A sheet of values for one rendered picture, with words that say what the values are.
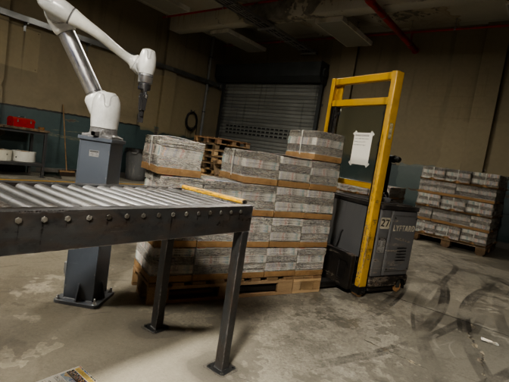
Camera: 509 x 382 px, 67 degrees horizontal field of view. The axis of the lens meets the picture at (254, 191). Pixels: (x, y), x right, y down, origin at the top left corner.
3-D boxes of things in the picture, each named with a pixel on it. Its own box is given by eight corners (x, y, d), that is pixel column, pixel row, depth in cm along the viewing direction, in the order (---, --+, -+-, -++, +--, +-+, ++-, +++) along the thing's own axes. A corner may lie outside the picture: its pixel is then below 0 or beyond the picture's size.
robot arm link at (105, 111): (89, 126, 220) (93, 87, 218) (88, 126, 237) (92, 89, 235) (119, 130, 227) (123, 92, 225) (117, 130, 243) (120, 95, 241)
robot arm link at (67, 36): (98, 129, 239) (96, 129, 259) (123, 120, 244) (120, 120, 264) (35, 1, 217) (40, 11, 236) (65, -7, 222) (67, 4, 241)
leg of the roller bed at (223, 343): (220, 362, 190) (241, 228, 184) (229, 367, 187) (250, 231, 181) (212, 367, 186) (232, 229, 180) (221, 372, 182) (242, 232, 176)
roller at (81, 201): (43, 195, 154) (45, 183, 154) (107, 221, 126) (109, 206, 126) (29, 195, 150) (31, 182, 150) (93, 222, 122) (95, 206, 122)
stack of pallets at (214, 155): (216, 187, 1047) (223, 139, 1035) (244, 193, 996) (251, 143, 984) (181, 186, 936) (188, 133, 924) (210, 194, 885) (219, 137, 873)
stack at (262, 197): (129, 283, 275) (144, 167, 267) (265, 277, 337) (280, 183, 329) (145, 305, 242) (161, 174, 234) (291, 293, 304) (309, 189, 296)
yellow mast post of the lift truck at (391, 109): (351, 283, 324) (388, 71, 307) (358, 283, 328) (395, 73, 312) (358, 286, 316) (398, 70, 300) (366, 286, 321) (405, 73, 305)
